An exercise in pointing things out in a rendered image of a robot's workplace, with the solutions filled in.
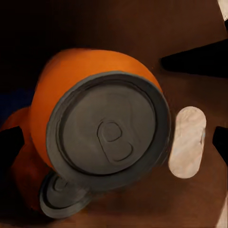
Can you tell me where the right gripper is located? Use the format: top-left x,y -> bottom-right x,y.
159,19 -> 228,79

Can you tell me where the trash can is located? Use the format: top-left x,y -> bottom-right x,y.
0,0 -> 228,228

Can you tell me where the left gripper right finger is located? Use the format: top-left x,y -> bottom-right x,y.
213,126 -> 228,164

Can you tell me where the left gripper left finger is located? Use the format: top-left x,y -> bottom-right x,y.
0,126 -> 24,182

